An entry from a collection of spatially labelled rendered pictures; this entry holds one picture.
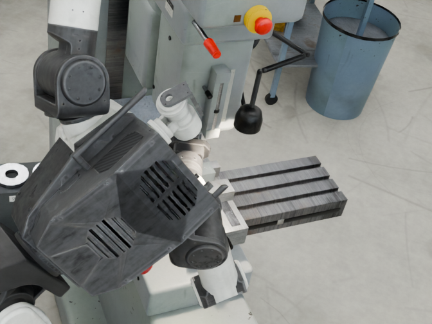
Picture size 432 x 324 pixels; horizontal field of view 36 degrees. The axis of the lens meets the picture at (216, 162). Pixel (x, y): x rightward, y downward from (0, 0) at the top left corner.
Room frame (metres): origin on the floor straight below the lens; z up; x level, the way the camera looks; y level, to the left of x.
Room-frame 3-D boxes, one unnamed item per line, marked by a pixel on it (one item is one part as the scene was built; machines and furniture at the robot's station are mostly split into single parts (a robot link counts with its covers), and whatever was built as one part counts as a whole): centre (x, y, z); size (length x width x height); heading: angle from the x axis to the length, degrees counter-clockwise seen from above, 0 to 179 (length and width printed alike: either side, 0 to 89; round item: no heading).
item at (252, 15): (1.31, -0.03, 1.76); 0.06 x 0.02 x 0.06; 120
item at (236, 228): (1.52, 0.02, 1.01); 0.35 x 0.15 x 0.11; 31
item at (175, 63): (1.52, 0.09, 1.47); 0.21 x 0.19 x 0.32; 120
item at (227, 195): (1.50, 0.00, 1.05); 0.15 x 0.06 x 0.04; 121
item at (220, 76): (1.42, 0.03, 1.45); 0.04 x 0.04 x 0.21; 30
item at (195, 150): (1.42, 0.08, 1.23); 0.13 x 0.12 x 0.10; 95
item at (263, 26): (1.29, -0.04, 1.76); 0.04 x 0.03 x 0.04; 120
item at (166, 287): (1.51, 0.09, 0.82); 0.50 x 0.35 x 0.12; 30
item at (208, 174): (1.54, 0.03, 1.07); 0.06 x 0.05 x 0.06; 121
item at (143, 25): (1.68, 0.18, 1.47); 0.24 x 0.19 x 0.26; 120
